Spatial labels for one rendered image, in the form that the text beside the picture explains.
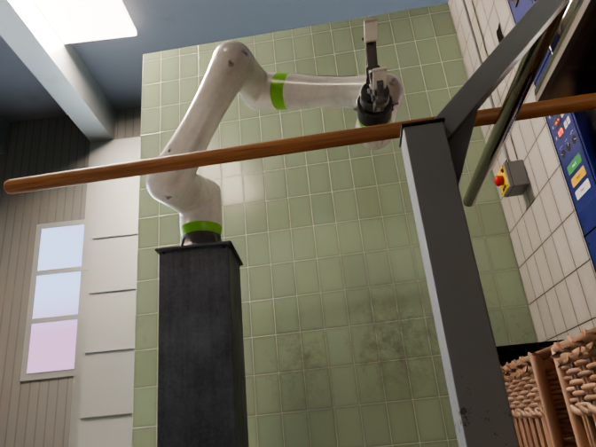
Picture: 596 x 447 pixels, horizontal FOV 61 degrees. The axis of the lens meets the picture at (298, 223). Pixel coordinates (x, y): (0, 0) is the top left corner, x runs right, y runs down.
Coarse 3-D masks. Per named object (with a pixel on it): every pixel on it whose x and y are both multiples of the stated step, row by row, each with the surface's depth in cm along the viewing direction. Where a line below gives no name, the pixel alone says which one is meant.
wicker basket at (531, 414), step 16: (528, 352) 53; (544, 352) 52; (512, 368) 60; (528, 368) 54; (544, 368) 52; (512, 384) 62; (528, 384) 55; (544, 384) 51; (560, 384) 51; (512, 400) 63; (528, 400) 56; (544, 400) 51; (560, 400) 51; (528, 416) 56; (544, 416) 52; (560, 416) 50; (528, 432) 58; (544, 432) 53; (560, 432) 49
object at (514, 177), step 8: (520, 160) 184; (504, 168) 184; (512, 168) 183; (520, 168) 182; (504, 176) 184; (512, 176) 182; (520, 176) 181; (504, 184) 186; (512, 184) 180; (520, 184) 180; (528, 184) 180; (504, 192) 187; (512, 192) 186; (520, 192) 187
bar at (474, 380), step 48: (528, 48) 54; (480, 96) 52; (432, 144) 49; (432, 192) 48; (432, 240) 46; (432, 288) 46; (480, 288) 44; (480, 336) 42; (480, 384) 41; (480, 432) 40
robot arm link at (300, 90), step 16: (288, 80) 157; (304, 80) 155; (320, 80) 153; (336, 80) 151; (352, 80) 149; (288, 96) 157; (304, 96) 155; (320, 96) 153; (336, 96) 151; (352, 96) 148; (400, 96) 145
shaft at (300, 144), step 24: (576, 96) 94; (480, 120) 94; (264, 144) 98; (288, 144) 97; (312, 144) 97; (336, 144) 97; (96, 168) 100; (120, 168) 99; (144, 168) 99; (168, 168) 99
